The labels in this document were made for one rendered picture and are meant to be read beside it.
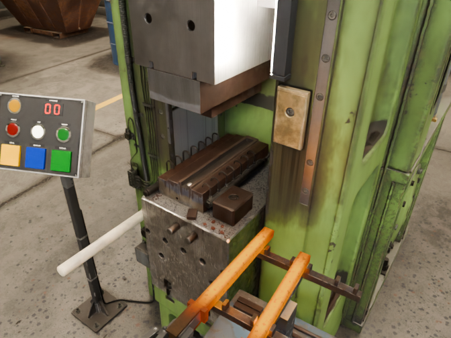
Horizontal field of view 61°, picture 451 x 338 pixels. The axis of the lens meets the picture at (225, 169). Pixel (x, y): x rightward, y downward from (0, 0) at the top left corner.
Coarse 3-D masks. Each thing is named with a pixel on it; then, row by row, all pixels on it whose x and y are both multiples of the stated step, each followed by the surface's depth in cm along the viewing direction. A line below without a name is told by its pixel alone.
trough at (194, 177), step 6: (246, 138) 154; (240, 144) 151; (246, 144) 152; (228, 150) 145; (234, 150) 148; (222, 156) 143; (228, 156) 144; (210, 162) 137; (216, 162) 140; (204, 168) 135; (210, 168) 136; (198, 174) 133; (204, 174) 133; (186, 180) 128; (192, 180) 130; (186, 186) 127
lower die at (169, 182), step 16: (224, 144) 151; (256, 144) 151; (192, 160) 142; (208, 160) 140; (240, 160) 140; (256, 160) 147; (160, 176) 133; (176, 176) 131; (208, 176) 131; (224, 176) 131; (160, 192) 136; (176, 192) 130; (192, 192) 125; (208, 192) 125; (208, 208) 128
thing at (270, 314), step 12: (300, 252) 100; (300, 264) 97; (288, 276) 93; (300, 276) 95; (288, 288) 90; (276, 300) 87; (264, 312) 85; (276, 312) 85; (264, 324) 82; (252, 336) 80; (264, 336) 80
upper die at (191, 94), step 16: (160, 80) 111; (176, 80) 107; (192, 80) 104; (224, 80) 112; (240, 80) 119; (256, 80) 127; (160, 96) 114; (176, 96) 110; (192, 96) 106; (208, 96) 108; (224, 96) 114
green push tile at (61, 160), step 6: (54, 150) 135; (60, 150) 135; (54, 156) 135; (60, 156) 135; (66, 156) 135; (54, 162) 135; (60, 162) 135; (66, 162) 135; (54, 168) 135; (60, 168) 135; (66, 168) 135
